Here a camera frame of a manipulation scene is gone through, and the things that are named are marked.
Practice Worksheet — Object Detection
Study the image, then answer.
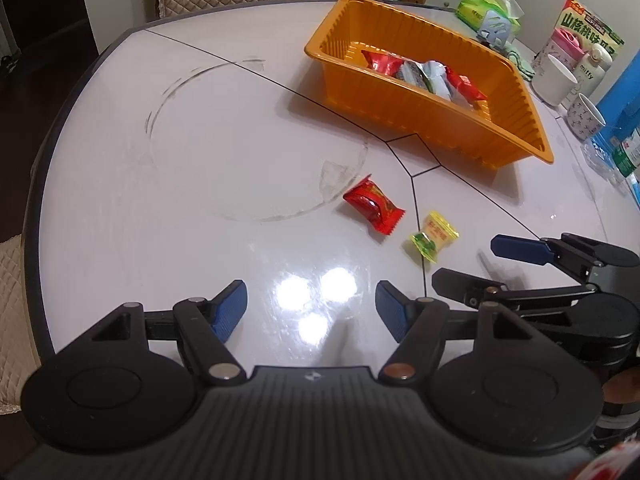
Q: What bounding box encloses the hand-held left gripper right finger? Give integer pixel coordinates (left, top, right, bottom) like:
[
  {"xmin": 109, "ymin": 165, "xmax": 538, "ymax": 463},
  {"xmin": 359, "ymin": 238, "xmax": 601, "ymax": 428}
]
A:
[{"xmin": 375, "ymin": 280, "xmax": 541, "ymax": 387}]

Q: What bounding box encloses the grey phone stand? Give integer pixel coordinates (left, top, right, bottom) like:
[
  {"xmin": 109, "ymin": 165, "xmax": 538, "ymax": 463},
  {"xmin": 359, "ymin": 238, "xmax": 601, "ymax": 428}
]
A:
[{"xmin": 477, "ymin": 10, "xmax": 516, "ymax": 48}]

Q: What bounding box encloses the clear dark sesame bar packet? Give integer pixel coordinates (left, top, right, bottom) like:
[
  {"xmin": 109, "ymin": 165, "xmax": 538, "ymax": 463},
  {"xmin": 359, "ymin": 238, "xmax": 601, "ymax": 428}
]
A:
[{"xmin": 395, "ymin": 60, "xmax": 433, "ymax": 93}]

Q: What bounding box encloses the yellow green candy packet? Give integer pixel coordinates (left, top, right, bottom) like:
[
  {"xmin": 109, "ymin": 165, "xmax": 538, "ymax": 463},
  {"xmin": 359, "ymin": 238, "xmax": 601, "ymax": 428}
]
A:
[{"xmin": 411, "ymin": 211, "xmax": 460, "ymax": 264}]

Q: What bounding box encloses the red white printed cloth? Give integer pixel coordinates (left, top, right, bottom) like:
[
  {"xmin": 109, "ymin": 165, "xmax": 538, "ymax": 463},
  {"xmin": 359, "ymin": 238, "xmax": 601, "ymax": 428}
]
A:
[{"xmin": 582, "ymin": 437, "xmax": 640, "ymax": 480}]

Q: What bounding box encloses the clear plastic bottle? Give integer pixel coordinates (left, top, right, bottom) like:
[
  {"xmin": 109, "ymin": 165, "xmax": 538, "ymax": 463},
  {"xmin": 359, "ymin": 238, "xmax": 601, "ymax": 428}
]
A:
[{"xmin": 581, "ymin": 137, "xmax": 626, "ymax": 186}]

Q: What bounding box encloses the green tissue pack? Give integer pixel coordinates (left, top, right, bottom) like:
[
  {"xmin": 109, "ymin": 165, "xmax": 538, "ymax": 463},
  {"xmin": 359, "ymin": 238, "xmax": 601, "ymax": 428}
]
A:
[{"xmin": 457, "ymin": 0, "xmax": 523, "ymax": 31}]

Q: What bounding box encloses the red snack packet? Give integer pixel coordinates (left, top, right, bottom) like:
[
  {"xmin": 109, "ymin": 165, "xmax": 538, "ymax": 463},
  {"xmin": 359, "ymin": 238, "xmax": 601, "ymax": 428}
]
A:
[
  {"xmin": 361, "ymin": 50, "xmax": 405, "ymax": 76},
  {"xmin": 445, "ymin": 67, "xmax": 490, "ymax": 111}
]

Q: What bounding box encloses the green snack box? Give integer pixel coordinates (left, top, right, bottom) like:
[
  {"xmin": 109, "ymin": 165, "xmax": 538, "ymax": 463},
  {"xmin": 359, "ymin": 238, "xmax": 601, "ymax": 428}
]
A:
[{"xmin": 552, "ymin": 0, "xmax": 626, "ymax": 61}]

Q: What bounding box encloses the red yellow-print candy packet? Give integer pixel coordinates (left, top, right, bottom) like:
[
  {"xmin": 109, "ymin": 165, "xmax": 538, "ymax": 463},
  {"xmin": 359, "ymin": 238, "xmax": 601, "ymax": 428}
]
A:
[{"xmin": 342, "ymin": 174, "xmax": 407, "ymax": 237}]

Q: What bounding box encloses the plain white cup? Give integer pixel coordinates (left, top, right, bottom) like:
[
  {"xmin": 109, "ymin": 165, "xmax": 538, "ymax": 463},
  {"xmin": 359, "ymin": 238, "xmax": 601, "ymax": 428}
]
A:
[{"xmin": 532, "ymin": 55, "xmax": 581, "ymax": 107}]

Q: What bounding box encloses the green label plastic bottle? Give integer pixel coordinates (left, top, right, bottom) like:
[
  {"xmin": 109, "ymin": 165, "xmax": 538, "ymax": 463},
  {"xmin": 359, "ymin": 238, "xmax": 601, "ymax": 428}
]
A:
[{"xmin": 612, "ymin": 127, "xmax": 640, "ymax": 186}]

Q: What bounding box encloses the beige quilted chair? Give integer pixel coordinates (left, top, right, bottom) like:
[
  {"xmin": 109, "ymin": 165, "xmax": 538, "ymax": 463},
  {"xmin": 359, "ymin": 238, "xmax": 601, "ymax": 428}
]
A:
[{"xmin": 0, "ymin": 232, "xmax": 43, "ymax": 417}]

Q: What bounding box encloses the silver white snack packet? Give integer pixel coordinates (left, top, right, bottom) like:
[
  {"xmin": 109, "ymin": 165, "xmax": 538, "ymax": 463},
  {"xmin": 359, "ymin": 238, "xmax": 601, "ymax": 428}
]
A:
[{"xmin": 422, "ymin": 60, "xmax": 463, "ymax": 101}]

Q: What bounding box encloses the orange plastic tray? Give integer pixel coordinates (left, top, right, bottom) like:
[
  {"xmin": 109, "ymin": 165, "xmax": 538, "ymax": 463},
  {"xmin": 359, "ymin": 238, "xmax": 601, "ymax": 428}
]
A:
[{"xmin": 304, "ymin": 0, "xmax": 555, "ymax": 170}]

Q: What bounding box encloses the pink lidded cup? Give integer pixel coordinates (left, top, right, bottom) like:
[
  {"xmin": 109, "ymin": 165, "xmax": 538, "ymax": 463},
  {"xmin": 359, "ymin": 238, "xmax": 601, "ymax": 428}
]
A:
[{"xmin": 532, "ymin": 27, "xmax": 586, "ymax": 76}]

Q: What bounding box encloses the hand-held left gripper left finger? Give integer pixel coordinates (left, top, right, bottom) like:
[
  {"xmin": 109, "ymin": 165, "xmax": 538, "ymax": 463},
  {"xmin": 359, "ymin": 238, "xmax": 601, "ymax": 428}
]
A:
[{"xmin": 90, "ymin": 280, "xmax": 249, "ymax": 387}]

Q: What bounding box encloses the blue box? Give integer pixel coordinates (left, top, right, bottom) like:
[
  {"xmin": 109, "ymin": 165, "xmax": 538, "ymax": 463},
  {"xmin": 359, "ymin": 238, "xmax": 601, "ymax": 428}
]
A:
[{"xmin": 595, "ymin": 42, "xmax": 640, "ymax": 161}]

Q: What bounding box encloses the white patterned mug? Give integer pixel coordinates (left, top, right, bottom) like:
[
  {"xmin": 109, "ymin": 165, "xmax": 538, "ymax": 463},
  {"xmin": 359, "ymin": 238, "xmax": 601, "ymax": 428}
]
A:
[{"xmin": 565, "ymin": 92, "xmax": 607, "ymax": 141}]

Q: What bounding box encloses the green towel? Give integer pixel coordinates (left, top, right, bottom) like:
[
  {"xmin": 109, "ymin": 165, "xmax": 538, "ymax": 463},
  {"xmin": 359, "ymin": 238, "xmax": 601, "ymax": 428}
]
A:
[{"xmin": 505, "ymin": 42, "xmax": 538, "ymax": 81}]

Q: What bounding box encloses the white thermos bottle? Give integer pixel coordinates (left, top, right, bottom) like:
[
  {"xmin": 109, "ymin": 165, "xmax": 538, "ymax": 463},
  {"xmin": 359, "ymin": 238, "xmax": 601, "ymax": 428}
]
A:
[{"xmin": 575, "ymin": 45, "xmax": 613, "ymax": 97}]

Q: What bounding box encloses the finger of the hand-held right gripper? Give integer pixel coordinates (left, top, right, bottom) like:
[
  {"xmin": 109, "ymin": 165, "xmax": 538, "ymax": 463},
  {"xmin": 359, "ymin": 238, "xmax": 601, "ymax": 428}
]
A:
[
  {"xmin": 490, "ymin": 232, "xmax": 640, "ymax": 283},
  {"xmin": 431, "ymin": 267, "xmax": 601, "ymax": 313}
]

